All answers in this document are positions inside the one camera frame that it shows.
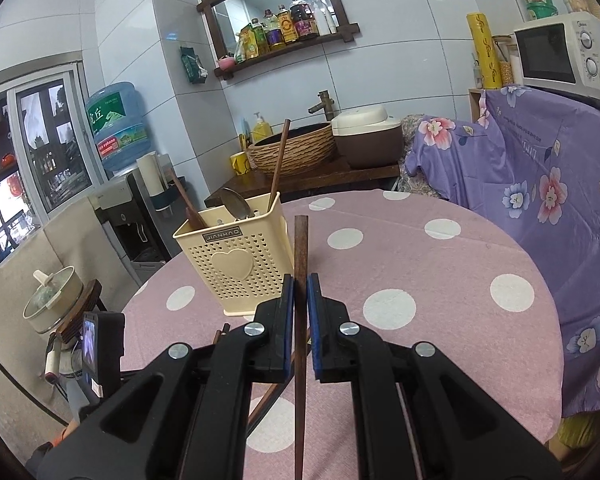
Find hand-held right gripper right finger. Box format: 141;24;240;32
306;273;563;480

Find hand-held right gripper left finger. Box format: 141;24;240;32
27;274;297;480

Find cream plastic utensil holder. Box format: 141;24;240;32
172;192;287;317

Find metal spoon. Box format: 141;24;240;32
228;192;255;222

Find white power strip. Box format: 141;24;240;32
44;334;64;387

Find dark wooden stool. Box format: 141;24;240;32
55;280;109;342

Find pot with glass lid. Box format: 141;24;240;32
22;266;85;335

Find pink polka dot tablecloth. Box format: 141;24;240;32
120;189;566;480

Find grey water dispenser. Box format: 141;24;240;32
94;157;191;286

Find dark wooden counter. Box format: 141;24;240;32
204;162;401;209

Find yellow mug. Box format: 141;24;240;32
230;150;254;177

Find woven wash basin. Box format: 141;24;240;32
246;121;339;177

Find white paper cup tube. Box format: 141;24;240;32
136;152;170;211

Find brown and white rice cooker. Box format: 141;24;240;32
331;104;404;170

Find yellow soap dispenser bottle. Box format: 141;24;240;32
251;111;275;144

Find sliding glass window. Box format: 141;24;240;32
0;52;109;269

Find bronze faucet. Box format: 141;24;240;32
307;91;337;122

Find blue water jug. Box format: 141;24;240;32
85;81;156;174

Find purple floral cloth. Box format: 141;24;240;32
400;85;600;418

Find wooden framed mirror shelf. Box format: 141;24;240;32
196;0;362;81

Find row of condiment bottles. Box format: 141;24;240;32
235;0;339;64

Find yellow wrap roll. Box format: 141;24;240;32
467;12;504;89

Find glass jar with wooden lid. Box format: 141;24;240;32
492;35;524;86

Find white microwave oven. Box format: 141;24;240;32
512;12;600;101

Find green packet on wall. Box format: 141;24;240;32
180;46;209;85

